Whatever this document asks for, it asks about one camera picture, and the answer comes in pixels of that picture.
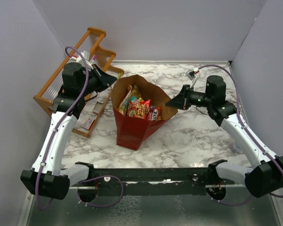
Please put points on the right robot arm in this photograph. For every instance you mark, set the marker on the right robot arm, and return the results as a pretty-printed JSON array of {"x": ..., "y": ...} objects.
[{"x": 265, "y": 174}]

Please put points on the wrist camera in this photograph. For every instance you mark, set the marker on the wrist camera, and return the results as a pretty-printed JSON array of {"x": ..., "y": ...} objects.
[
  {"x": 81, "y": 60},
  {"x": 192, "y": 75}
]

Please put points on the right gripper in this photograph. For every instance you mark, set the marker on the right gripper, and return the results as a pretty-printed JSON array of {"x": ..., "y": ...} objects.
[{"x": 182, "y": 100}]

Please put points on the gold crispy chips bag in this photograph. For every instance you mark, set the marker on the gold crispy chips bag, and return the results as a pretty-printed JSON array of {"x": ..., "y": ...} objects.
[{"x": 133, "y": 93}]

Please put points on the red snack packet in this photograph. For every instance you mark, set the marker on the red snack packet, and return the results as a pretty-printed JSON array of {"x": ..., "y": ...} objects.
[{"x": 138, "y": 109}]

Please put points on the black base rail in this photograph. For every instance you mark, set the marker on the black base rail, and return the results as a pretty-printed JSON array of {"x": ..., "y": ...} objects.
[{"x": 150, "y": 181}]

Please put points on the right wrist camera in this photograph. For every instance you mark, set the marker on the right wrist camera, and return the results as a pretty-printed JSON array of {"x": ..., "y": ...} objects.
[{"x": 192, "y": 75}]

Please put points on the small plastic cup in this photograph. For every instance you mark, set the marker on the small plastic cup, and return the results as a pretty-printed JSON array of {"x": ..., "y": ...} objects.
[{"x": 235, "y": 148}]

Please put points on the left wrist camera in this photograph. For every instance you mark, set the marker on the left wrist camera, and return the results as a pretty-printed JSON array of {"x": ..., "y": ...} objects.
[{"x": 81, "y": 60}]

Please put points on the wooden tiered rack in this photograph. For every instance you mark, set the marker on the wooden tiered rack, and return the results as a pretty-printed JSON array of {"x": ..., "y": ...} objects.
[{"x": 69, "y": 81}]

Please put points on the orange Fox's fruits candy bag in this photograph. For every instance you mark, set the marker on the orange Fox's fruits candy bag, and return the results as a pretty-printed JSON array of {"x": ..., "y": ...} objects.
[{"x": 153, "y": 113}]

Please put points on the red paper bag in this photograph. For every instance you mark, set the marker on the red paper bag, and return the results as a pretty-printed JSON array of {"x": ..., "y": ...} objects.
[{"x": 131, "y": 132}]

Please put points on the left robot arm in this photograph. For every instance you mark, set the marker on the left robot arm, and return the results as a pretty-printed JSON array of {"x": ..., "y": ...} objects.
[{"x": 46, "y": 177}]

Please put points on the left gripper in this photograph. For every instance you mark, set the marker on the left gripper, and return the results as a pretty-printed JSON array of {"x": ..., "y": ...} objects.
[{"x": 108, "y": 80}]

